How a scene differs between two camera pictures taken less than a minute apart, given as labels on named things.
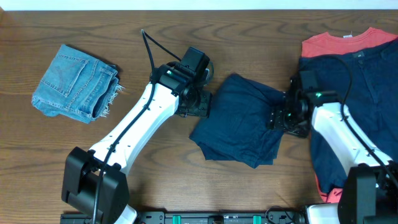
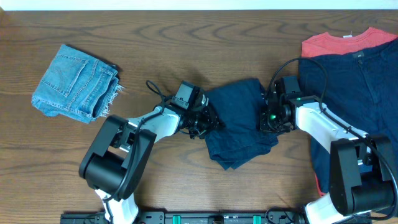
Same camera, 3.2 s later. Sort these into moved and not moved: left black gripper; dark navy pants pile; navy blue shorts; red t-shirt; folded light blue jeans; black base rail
Moved: left black gripper; navy blue shorts
Not moved: dark navy pants pile; red t-shirt; folded light blue jeans; black base rail
